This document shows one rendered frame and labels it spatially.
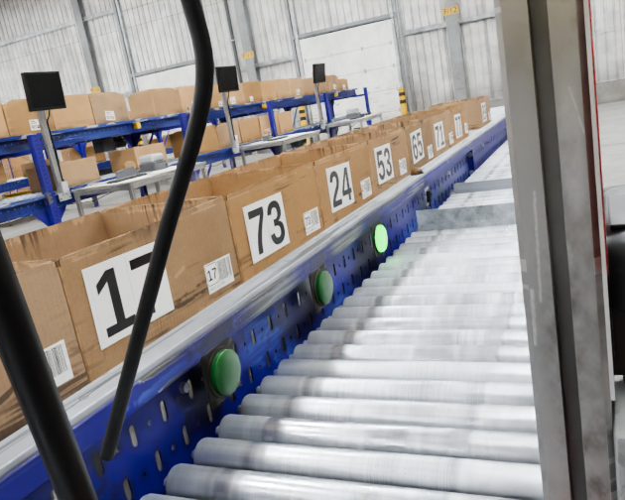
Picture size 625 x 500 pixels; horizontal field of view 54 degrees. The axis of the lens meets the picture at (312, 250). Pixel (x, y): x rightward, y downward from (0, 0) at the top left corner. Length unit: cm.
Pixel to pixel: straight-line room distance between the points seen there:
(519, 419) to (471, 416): 6
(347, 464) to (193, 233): 44
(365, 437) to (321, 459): 7
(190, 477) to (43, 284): 31
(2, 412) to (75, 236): 53
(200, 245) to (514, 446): 56
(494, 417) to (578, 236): 55
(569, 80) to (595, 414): 18
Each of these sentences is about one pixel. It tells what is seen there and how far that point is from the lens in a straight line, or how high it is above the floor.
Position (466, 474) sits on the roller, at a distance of 77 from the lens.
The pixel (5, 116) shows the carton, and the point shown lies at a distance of 676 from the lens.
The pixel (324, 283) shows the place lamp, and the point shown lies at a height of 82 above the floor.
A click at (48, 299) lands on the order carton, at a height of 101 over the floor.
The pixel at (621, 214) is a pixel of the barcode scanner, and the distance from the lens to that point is 40.
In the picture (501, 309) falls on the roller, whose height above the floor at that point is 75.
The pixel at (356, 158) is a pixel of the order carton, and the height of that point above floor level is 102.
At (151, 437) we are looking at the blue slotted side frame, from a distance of 90.
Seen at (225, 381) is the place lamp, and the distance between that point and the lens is 95.
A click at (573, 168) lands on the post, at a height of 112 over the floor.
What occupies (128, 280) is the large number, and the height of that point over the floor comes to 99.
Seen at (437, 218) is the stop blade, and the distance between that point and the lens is 193.
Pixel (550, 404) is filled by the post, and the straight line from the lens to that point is 38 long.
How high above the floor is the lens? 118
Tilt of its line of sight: 13 degrees down
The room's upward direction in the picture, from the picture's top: 10 degrees counter-clockwise
